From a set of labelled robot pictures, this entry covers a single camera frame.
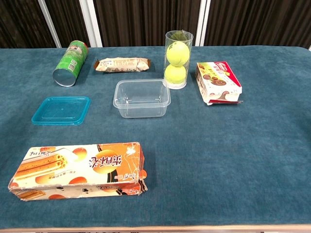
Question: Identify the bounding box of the blue plastic lid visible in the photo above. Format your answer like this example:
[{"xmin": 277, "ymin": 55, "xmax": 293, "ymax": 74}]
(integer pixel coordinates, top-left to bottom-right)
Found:
[{"xmin": 31, "ymin": 96, "xmax": 91, "ymax": 126}]

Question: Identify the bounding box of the clear plastic container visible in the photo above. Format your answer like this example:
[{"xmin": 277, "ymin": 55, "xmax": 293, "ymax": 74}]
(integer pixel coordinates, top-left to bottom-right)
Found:
[{"xmin": 113, "ymin": 79, "xmax": 172, "ymax": 119}]

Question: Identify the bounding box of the red white cookie box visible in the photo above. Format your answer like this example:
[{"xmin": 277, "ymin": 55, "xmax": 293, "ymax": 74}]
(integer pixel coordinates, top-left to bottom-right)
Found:
[{"xmin": 195, "ymin": 61, "xmax": 243, "ymax": 106}]

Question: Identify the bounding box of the orange egg roll box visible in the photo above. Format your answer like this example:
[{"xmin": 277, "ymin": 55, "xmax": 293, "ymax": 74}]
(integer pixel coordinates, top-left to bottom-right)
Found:
[{"xmin": 8, "ymin": 142, "xmax": 148, "ymax": 201}]

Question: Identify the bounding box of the clear tennis ball tube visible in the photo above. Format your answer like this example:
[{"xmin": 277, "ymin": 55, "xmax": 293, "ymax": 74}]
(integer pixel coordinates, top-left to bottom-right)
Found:
[{"xmin": 165, "ymin": 30, "xmax": 194, "ymax": 90}]

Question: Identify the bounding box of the yellow tennis ball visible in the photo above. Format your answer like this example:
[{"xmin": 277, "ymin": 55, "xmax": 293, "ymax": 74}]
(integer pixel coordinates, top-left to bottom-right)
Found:
[
  {"xmin": 166, "ymin": 41, "xmax": 190, "ymax": 67},
  {"xmin": 164, "ymin": 64, "xmax": 187, "ymax": 85}
]

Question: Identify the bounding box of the beige snack bar wrapper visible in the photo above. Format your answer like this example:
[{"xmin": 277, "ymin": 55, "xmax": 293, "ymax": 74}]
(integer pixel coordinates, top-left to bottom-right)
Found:
[{"xmin": 94, "ymin": 57, "xmax": 152, "ymax": 73}]

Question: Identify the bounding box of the teal table cloth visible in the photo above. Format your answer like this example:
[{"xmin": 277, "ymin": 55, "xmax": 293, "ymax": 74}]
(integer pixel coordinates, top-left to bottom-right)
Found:
[{"xmin": 0, "ymin": 45, "xmax": 311, "ymax": 230}]

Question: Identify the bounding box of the dark pleated curtain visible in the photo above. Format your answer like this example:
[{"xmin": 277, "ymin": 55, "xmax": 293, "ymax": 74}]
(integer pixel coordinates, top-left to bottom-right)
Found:
[{"xmin": 0, "ymin": 0, "xmax": 311, "ymax": 50}]

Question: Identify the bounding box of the green chips can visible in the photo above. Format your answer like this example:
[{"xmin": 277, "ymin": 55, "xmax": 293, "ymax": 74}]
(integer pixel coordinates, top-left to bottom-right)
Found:
[{"xmin": 52, "ymin": 40, "xmax": 89, "ymax": 87}]

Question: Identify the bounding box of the white partition post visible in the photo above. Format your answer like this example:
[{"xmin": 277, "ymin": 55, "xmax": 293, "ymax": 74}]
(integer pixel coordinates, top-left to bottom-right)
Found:
[
  {"xmin": 37, "ymin": 0, "xmax": 62, "ymax": 49},
  {"xmin": 79, "ymin": 0, "xmax": 103, "ymax": 48},
  {"xmin": 195, "ymin": 0, "xmax": 211, "ymax": 47}
]

